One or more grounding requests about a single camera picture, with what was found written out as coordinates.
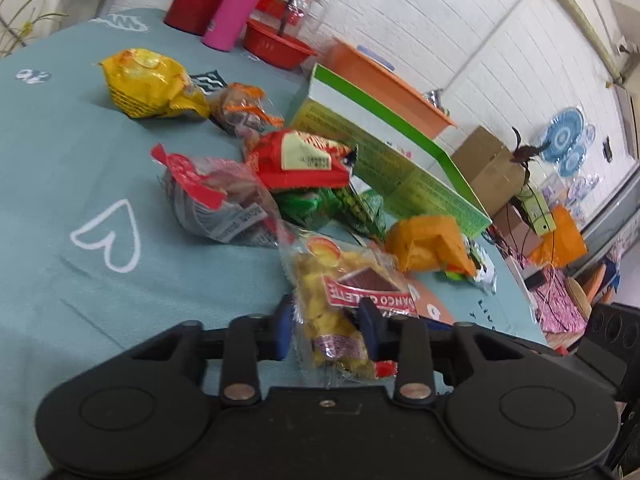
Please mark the blue paper fan decoration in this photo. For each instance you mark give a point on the blue paper fan decoration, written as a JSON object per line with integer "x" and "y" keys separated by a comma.
{"x": 562, "y": 140}

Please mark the orange plastic bag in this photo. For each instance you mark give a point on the orange plastic bag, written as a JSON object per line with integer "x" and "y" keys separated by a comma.
{"x": 562, "y": 242}

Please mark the light green box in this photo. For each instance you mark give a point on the light green box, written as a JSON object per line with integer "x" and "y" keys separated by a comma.
{"x": 537, "y": 212}

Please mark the beige wall pipe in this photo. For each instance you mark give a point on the beige wall pipe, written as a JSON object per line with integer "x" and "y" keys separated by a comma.
{"x": 575, "y": 5}

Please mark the green and white cardboard box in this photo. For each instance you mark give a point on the green and white cardboard box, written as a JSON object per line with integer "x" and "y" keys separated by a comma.
{"x": 390, "y": 170}

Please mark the green snack packet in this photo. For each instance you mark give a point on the green snack packet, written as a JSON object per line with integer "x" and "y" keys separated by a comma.
{"x": 350, "y": 210}

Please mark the clear packet of yellow puffs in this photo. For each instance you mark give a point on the clear packet of yellow puffs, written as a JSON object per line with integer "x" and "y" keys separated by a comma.
{"x": 320, "y": 285}

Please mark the brown cardboard box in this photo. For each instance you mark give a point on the brown cardboard box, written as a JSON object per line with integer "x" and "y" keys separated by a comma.
{"x": 487, "y": 165}

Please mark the red plastic colander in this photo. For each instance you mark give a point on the red plastic colander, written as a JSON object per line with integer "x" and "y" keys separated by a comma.
{"x": 272, "y": 46}

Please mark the pink floral cloth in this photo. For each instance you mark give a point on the pink floral cloth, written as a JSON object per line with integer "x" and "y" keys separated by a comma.
{"x": 560, "y": 305}

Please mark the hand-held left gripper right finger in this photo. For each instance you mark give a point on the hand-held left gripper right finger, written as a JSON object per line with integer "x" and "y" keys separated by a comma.
{"x": 370, "y": 332}

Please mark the round lidded tin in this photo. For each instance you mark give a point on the round lidded tin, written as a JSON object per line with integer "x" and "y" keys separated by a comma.
{"x": 377, "y": 57}

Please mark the metal bowl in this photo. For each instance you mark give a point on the metal bowl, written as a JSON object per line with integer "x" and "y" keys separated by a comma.
{"x": 435, "y": 100}

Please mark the dark dried flower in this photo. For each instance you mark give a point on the dark dried flower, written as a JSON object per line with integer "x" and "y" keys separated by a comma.
{"x": 525, "y": 152}

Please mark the red box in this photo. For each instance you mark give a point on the red box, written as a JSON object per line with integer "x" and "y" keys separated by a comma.
{"x": 272, "y": 5}

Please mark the clear glass cup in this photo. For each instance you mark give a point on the clear glass cup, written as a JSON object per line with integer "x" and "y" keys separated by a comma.
{"x": 312, "y": 10}

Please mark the red snack bag yellow label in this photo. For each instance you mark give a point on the red snack bag yellow label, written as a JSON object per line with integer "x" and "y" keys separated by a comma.
{"x": 285, "y": 167}

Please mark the red and clear snack packet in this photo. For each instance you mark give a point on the red and clear snack packet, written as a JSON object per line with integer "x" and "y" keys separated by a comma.
{"x": 210, "y": 205}

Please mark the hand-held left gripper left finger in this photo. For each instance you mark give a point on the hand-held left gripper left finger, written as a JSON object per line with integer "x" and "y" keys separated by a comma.
{"x": 282, "y": 332}

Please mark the orange snack packet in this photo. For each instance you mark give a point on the orange snack packet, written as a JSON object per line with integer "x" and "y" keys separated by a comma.
{"x": 425, "y": 245}

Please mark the white air conditioner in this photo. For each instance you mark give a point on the white air conditioner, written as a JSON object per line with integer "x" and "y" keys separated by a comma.
{"x": 627, "y": 35}

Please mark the orange plastic basin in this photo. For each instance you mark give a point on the orange plastic basin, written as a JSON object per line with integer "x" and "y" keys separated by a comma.
{"x": 395, "y": 95}

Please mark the green plant leaves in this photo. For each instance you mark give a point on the green plant leaves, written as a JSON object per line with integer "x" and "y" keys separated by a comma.
{"x": 22, "y": 30}

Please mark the orange bread packet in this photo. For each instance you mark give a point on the orange bread packet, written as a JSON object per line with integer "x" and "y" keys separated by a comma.
{"x": 240, "y": 110}

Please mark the black speaker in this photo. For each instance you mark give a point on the black speaker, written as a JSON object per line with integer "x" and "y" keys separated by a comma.
{"x": 607, "y": 345}

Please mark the small white green packet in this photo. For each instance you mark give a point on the small white green packet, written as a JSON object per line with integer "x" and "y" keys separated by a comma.
{"x": 484, "y": 274}

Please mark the pink water bottle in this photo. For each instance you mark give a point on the pink water bottle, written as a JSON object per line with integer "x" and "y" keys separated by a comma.
{"x": 235, "y": 5}

